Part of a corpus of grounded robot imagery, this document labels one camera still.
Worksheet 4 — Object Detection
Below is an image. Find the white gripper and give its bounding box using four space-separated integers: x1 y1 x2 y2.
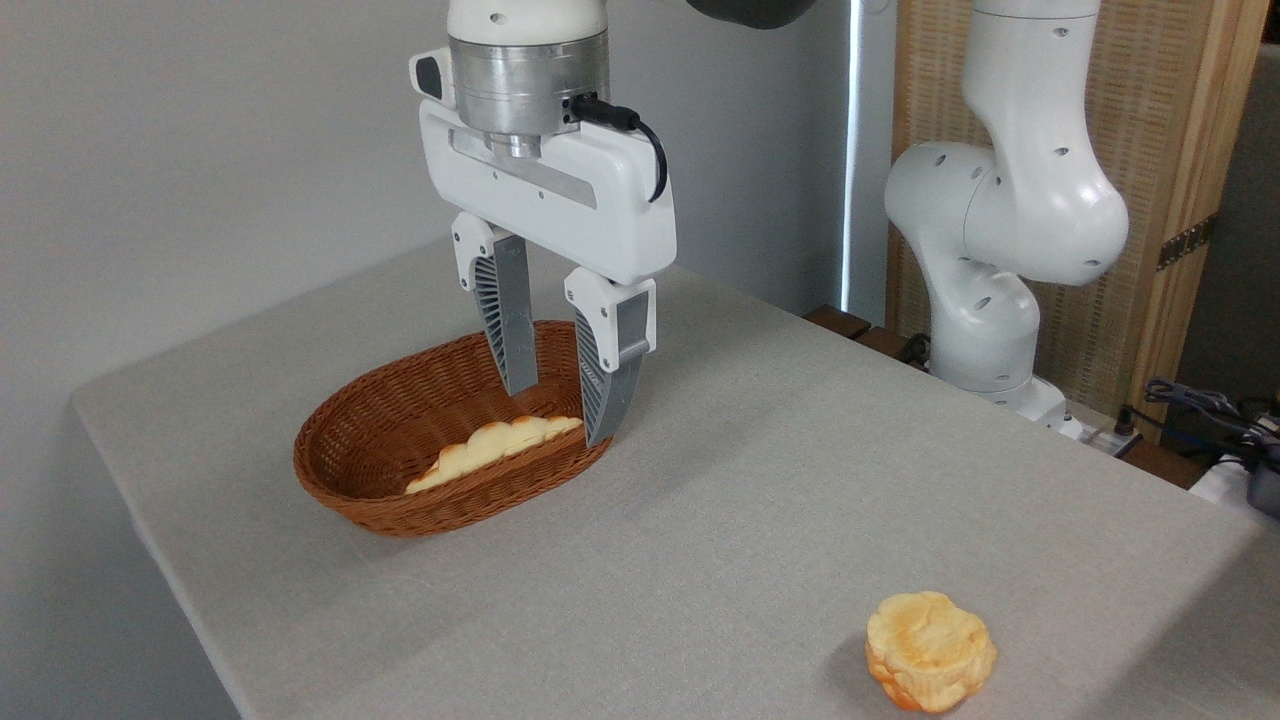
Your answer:
418 98 679 449

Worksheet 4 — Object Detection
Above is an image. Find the round flower-shaped bread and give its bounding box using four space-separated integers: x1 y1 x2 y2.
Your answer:
865 591 999 714

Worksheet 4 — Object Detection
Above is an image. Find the long braided bread loaf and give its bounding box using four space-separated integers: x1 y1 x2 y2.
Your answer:
405 415 585 495

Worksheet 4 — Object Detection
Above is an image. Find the brown wicker oval basket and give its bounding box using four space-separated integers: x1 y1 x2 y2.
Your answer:
293 320 614 538

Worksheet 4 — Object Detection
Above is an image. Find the grey tablecloth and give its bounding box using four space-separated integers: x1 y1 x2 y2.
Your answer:
70 235 1280 720

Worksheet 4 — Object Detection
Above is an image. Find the dark metal screen hinge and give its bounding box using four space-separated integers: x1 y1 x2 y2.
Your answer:
1157 214 1218 272

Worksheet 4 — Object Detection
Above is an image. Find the wooden rattan folding screen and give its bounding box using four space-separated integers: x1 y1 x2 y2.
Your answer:
887 0 1272 446

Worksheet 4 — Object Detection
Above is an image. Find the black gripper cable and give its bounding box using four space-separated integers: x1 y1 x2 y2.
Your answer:
564 92 670 204

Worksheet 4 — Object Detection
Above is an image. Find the black and blue cable bundle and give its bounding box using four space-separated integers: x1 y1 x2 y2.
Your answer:
1118 377 1280 463

